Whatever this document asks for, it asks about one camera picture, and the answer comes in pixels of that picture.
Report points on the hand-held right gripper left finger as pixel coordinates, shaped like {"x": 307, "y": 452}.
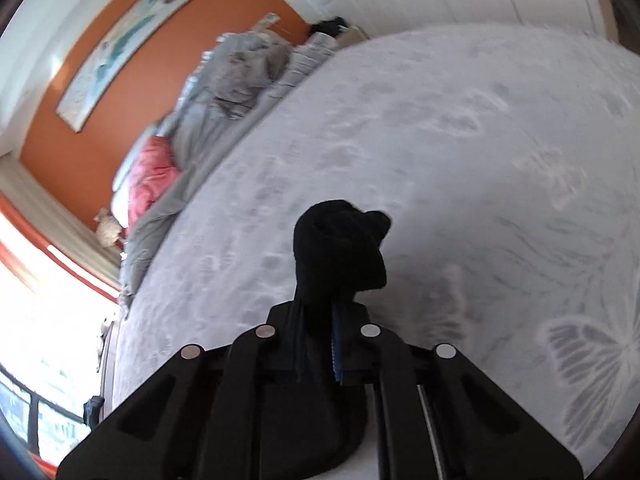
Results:
{"x": 280, "y": 332}

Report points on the white ruffled pillow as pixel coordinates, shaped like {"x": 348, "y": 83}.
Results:
{"x": 195, "y": 80}

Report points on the orange curtain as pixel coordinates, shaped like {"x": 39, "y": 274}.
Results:
{"x": 30, "y": 240}

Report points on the black pants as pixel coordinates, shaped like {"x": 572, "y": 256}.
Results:
{"x": 335, "y": 245}

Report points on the pink pillow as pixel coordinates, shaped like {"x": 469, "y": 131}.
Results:
{"x": 150, "y": 175}

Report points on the white feather lamp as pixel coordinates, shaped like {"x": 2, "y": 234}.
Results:
{"x": 107, "y": 227}

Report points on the feather wall painting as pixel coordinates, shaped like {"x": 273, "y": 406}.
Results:
{"x": 120, "y": 50}

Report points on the white padded headboard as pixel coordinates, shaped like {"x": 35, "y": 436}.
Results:
{"x": 121, "y": 180}

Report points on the grey fuzzy blanket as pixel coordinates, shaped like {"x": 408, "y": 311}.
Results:
{"x": 240, "y": 75}

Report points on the grey duvet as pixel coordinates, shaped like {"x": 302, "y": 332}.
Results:
{"x": 200, "y": 125}

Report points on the white wall switch panel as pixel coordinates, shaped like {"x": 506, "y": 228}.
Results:
{"x": 267, "y": 20}

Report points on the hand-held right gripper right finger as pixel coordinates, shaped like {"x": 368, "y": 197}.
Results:
{"x": 337, "y": 350}

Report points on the black bag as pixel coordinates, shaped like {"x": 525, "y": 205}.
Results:
{"x": 325, "y": 27}

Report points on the beige curtain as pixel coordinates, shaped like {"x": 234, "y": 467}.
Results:
{"x": 45, "y": 205}

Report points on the black framed window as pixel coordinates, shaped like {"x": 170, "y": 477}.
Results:
{"x": 50, "y": 425}

